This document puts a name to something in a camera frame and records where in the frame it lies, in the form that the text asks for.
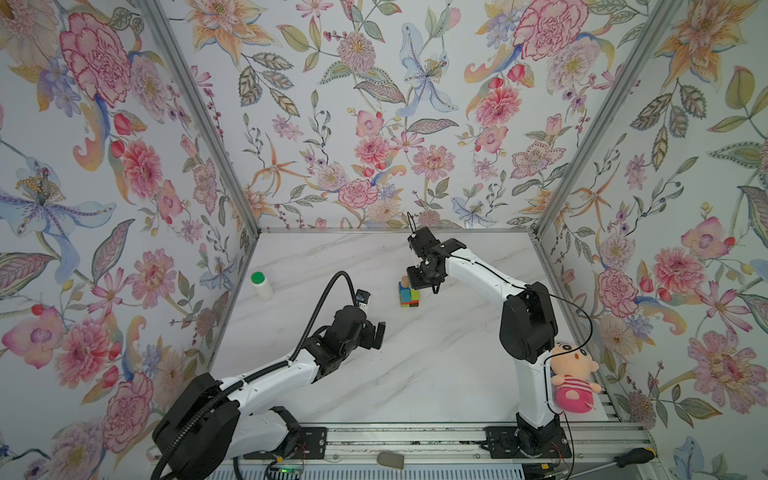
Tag teal cube block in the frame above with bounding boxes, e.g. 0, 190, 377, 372
398, 285, 413, 305

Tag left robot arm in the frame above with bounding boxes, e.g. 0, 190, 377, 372
151, 305, 386, 479

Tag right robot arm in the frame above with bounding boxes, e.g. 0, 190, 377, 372
407, 227, 563, 457

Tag white bottle green cap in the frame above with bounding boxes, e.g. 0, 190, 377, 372
250, 271, 274, 300

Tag grey oval object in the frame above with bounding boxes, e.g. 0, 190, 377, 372
376, 451, 405, 470

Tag pink plush doll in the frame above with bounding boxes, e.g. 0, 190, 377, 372
550, 342, 602, 414

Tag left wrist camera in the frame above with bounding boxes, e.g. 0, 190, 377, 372
355, 289, 371, 311

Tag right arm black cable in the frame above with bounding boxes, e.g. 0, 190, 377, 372
406, 211, 595, 480

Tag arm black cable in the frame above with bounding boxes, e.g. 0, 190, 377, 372
149, 270, 361, 480
406, 211, 595, 480

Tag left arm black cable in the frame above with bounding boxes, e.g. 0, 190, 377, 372
149, 270, 361, 480

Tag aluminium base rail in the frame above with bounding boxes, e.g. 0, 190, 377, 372
146, 421, 661, 466

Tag black handled screwdriver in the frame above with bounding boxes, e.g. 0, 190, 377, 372
567, 448, 656, 479

